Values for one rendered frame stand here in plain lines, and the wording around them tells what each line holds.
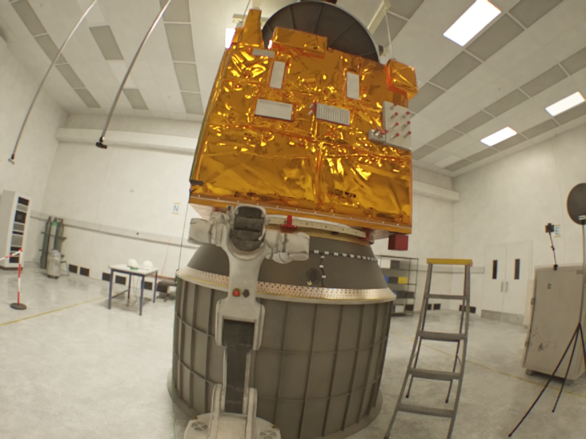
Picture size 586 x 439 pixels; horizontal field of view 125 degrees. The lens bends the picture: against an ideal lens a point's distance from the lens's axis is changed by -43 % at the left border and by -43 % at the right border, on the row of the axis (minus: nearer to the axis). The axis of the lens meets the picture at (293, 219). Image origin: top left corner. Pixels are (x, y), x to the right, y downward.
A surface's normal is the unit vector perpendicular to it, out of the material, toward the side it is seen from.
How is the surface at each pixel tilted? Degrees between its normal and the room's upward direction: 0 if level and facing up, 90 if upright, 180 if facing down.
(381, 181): 88
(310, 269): 62
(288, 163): 88
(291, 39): 95
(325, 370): 90
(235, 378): 109
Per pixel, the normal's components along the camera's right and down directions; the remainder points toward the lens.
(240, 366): 0.08, 0.18
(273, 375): -0.03, -0.17
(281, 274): 0.03, -0.61
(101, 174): 0.21, -0.14
